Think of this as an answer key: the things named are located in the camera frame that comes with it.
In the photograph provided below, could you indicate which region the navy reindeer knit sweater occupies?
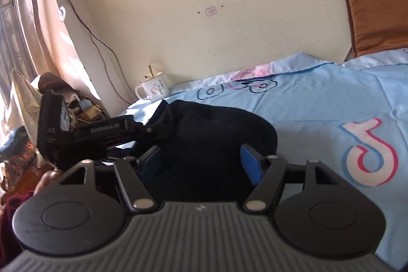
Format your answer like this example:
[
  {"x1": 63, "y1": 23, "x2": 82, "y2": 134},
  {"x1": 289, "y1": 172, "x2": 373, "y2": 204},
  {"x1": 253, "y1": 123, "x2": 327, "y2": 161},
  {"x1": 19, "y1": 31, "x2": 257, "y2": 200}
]
[{"x1": 119, "y1": 100, "x2": 278, "y2": 203}]

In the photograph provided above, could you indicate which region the person's left hand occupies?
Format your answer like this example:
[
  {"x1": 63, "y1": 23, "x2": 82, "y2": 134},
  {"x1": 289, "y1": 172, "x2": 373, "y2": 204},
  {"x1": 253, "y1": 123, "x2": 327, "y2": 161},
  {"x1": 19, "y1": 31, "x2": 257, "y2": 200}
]
[{"x1": 33, "y1": 169, "x2": 62, "y2": 195}]

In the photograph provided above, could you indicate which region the white enamel mug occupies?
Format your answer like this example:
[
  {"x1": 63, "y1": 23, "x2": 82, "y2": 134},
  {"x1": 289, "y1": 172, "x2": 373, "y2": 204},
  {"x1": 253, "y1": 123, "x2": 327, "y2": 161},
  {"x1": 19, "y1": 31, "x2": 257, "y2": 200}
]
[{"x1": 135, "y1": 72, "x2": 170, "y2": 103}]

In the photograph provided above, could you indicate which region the wooden stick in mug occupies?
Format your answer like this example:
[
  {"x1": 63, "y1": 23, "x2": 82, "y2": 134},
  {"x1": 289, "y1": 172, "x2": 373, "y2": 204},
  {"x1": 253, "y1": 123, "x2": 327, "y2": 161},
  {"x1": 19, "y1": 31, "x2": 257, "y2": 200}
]
[{"x1": 148, "y1": 64, "x2": 156, "y2": 79}]

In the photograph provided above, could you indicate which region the blue Peppa Pig bedsheet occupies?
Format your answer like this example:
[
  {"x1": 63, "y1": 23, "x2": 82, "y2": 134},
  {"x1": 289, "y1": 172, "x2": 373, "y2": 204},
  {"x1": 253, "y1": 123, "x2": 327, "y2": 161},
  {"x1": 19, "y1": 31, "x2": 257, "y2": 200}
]
[{"x1": 119, "y1": 48, "x2": 408, "y2": 271}]

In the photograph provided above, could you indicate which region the beige window curtain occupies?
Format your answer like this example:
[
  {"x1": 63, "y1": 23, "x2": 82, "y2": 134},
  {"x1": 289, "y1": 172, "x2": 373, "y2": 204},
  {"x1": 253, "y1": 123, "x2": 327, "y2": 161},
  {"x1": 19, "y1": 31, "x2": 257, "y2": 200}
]
[{"x1": 1, "y1": 0, "x2": 102, "y2": 139}]

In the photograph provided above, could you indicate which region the dark red left sleeve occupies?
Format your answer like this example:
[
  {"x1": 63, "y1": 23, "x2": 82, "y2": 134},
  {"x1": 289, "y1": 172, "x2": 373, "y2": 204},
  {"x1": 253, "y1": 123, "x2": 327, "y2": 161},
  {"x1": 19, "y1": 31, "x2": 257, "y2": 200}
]
[{"x1": 0, "y1": 190, "x2": 34, "y2": 268}]

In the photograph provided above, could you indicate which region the brown seat cushion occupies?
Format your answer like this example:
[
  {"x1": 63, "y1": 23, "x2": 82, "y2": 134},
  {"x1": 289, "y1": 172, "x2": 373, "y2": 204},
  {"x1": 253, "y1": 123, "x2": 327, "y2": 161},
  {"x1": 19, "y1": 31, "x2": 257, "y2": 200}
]
[{"x1": 345, "y1": 0, "x2": 407, "y2": 58}]

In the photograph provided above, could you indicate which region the pink wall sticker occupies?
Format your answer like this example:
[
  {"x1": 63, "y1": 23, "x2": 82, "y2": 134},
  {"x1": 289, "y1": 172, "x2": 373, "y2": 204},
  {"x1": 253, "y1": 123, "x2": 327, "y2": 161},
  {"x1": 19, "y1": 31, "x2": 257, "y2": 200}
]
[{"x1": 205, "y1": 6, "x2": 218, "y2": 17}]

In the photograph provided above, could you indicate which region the black wall cable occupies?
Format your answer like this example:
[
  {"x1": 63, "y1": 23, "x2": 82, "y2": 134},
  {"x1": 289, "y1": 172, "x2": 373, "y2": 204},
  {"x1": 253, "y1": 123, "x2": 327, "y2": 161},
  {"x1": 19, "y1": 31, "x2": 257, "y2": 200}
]
[{"x1": 45, "y1": 0, "x2": 138, "y2": 106}]

